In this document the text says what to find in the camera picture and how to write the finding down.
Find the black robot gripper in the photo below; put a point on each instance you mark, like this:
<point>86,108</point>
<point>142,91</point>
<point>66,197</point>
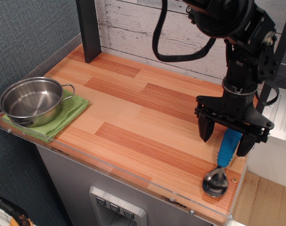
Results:
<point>234,110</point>

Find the blue handled metal spoon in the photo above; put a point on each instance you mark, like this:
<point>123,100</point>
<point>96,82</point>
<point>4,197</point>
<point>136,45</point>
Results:
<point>215,183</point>

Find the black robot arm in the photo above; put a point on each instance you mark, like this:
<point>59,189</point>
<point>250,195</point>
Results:
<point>250,35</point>

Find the stainless steel pot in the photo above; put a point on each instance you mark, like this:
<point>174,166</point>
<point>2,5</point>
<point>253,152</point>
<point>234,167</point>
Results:
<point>34,101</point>

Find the white appliance right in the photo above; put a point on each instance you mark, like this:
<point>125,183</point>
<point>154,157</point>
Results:
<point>268,160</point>

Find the clear acrylic edge guard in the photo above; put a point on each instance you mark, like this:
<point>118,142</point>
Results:
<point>159,155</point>

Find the silver toy fridge cabinet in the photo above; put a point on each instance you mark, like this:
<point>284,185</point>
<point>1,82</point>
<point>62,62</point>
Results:
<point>92,198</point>

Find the green folded cloth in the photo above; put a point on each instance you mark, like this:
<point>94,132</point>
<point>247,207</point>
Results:
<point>71,108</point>

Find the orange object bottom left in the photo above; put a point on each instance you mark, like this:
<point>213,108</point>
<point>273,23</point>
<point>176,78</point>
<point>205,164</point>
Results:
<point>20,220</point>

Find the dark vertical post right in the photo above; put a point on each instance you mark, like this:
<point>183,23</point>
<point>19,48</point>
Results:
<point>276,9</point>

